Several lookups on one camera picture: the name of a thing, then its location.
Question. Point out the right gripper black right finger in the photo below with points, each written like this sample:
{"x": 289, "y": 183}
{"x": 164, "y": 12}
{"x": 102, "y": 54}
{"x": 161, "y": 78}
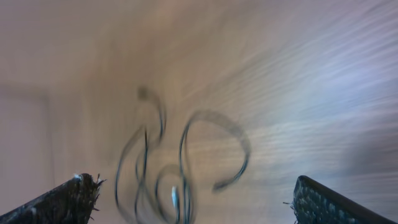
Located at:
{"x": 315, "y": 203}

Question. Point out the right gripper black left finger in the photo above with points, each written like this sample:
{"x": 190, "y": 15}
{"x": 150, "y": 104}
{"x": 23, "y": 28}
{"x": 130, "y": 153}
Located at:
{"x": 70, "y": 202}

